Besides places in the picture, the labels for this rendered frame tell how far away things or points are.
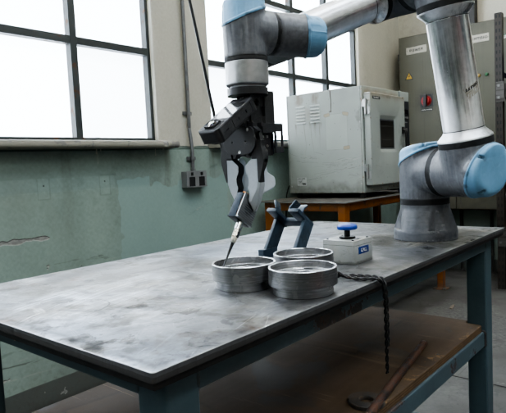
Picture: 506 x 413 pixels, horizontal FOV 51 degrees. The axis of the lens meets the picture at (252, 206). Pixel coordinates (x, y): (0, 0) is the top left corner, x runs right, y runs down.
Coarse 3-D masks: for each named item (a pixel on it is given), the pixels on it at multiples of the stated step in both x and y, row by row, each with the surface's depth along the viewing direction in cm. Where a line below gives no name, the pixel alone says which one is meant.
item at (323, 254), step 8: (296, 248) 98; (304, 248) 98; (312, 248) 98; (320, 248) 97; (280, 256) 90; (296, 256) 96; (304, 256) 96; (312, 256) 89; (320, 256) 89; (328, 256) 90
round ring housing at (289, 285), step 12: (276, 264) 84; (288, 264) 86; (300, 264) 86; (312, 264) 86; (324, 264) 84; (276, 276) 78; (288, 276) 77; (300, 276) 76; (312, 276) 76; (324, 276) 77; (336, 276) 79; (276, 288) 79; (288, 288) 77; (300, 288) 76; (312, 288) 76; (324, 288) 78
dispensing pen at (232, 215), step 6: (240, 198) 91; (234, 204) 91; (234, 210) 90; (234, 216) 90; (240, 222) 90; (234, 228) 91; (240, 228) 90; (234, 234) 90; (234, 240) 89; (228, 252) 89
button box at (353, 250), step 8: (328, 240) 104; (336, 240) 103; (344, 240) 103; (352, 240) 102; (360, 240) 103; (368, 240) 105; (328, 248) 105; (336, 248) 103; (344, 248) 102; (352, 248) 101; (360, 248) 102; (368, 248) 105; (336, 256) 104; (344, 256) 102; (352, 256) 101; (360, 256) 103; (368, 256) 105; (352, 264) 101
